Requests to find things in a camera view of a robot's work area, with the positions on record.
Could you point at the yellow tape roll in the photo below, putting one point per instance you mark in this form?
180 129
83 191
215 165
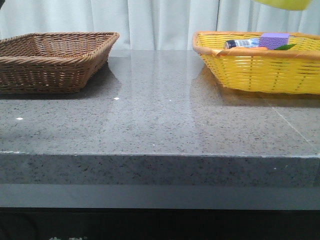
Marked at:
292 5

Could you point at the white curtain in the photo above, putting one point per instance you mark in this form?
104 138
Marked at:
152 24

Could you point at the small blue-label bottle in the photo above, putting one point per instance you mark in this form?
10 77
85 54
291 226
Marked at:
244 43

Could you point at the brown wicker basket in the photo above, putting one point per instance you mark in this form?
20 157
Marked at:
52 62

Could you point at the purple foam block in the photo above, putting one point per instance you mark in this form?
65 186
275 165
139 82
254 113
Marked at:
273 40

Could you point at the orange toy carrot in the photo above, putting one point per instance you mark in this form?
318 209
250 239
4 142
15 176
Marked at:
280 48

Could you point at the yellow woven plastic basket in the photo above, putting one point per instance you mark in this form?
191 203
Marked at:
293 71

